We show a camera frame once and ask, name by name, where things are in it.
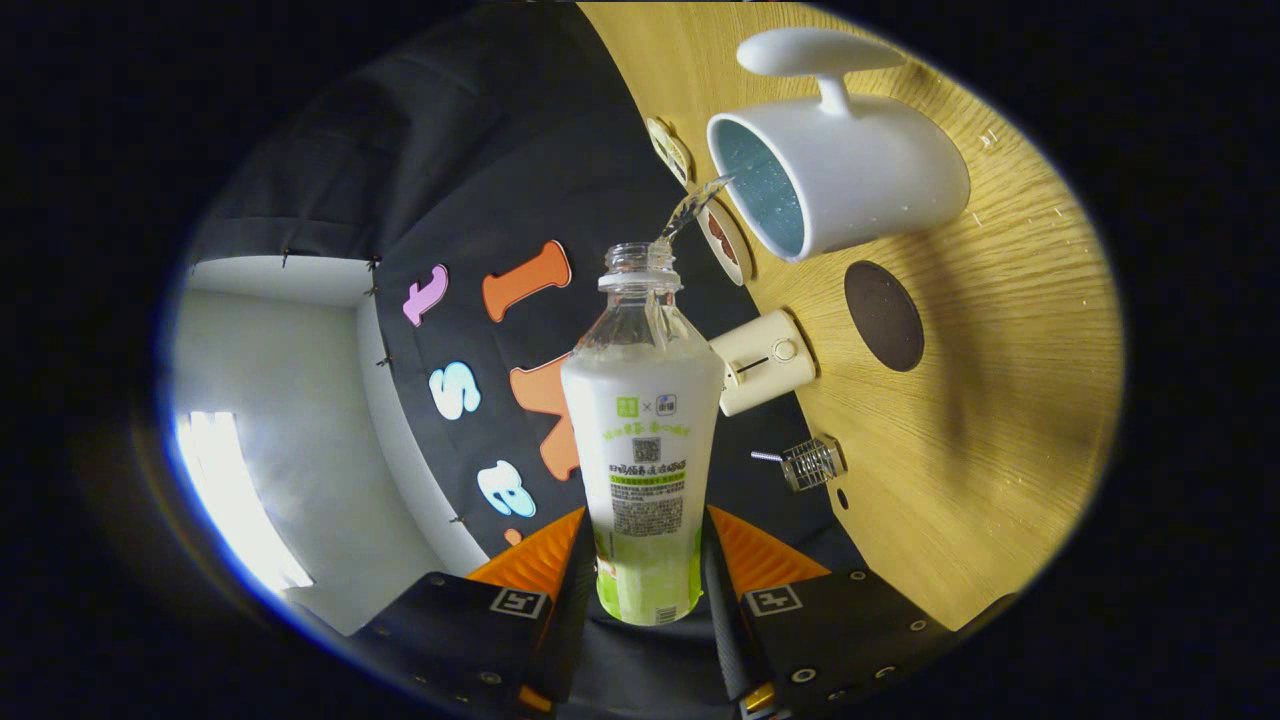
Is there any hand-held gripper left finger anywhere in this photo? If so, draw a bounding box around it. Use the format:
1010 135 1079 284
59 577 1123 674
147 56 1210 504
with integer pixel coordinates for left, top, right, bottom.
350 507 599 716

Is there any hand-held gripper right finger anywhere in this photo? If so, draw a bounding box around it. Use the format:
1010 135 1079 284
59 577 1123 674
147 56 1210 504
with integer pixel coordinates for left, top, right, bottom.
703 504 1017 720

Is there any white green label juice bottle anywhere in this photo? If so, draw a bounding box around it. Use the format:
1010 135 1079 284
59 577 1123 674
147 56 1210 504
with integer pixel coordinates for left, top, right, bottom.
560 242 726 627

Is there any round dark brown coaster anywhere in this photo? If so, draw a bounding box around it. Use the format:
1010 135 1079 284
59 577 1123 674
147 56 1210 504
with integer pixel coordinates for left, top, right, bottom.
843 260 926 374

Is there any clear juice stream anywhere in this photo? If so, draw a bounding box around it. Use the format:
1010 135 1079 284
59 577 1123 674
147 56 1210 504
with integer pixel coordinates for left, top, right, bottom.
654 174 737 247

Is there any white cup with blue inside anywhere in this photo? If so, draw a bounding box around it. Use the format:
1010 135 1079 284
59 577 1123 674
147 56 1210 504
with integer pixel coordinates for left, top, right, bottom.
706 27 972 264

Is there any cream white toaster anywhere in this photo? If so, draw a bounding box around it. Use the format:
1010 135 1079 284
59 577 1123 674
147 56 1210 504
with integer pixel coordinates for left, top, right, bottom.
709 308 819 419

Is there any round white plate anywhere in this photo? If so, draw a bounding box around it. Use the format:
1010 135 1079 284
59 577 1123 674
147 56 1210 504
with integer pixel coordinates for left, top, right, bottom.
696 199 754 288

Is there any wooden table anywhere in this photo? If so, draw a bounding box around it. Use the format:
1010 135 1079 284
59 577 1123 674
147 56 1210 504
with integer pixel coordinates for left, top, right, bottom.
577 0 1127 633

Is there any white divided condiment dish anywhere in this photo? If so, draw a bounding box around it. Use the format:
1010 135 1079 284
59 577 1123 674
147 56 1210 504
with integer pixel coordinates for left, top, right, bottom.
644 117 694 189

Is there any wire mesh holder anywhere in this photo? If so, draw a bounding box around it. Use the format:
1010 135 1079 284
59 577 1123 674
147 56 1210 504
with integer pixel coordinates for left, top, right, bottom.
780 434 849 494

